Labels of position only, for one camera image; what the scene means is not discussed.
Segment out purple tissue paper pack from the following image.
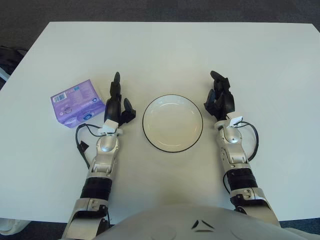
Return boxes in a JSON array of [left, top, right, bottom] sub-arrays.
[[50, 79, 106, 129]]

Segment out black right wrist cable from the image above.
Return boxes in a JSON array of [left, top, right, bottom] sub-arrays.
[[238, 121, 260, 161]]

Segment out white plate with black rim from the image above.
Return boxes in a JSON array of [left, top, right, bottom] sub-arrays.
[[142, 94, 204, 153]]

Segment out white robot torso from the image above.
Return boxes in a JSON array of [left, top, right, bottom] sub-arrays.
[[96, 204, 320, 240]]

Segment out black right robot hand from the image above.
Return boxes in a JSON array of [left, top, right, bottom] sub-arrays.
[[203, 70, 236, 121]]

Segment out white object under table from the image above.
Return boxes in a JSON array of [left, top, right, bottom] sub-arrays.
[[0, 217, 28, 237]]

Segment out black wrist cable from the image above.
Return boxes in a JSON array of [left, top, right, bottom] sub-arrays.
[[238, 121, 260, 161], [75, 123, 107, 171]]

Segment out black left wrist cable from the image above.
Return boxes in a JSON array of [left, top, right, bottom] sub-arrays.
[[75, 123, 107, 171]]

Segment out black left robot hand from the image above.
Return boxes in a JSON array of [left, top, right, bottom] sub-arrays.
[[104, 71, 137, 126]]

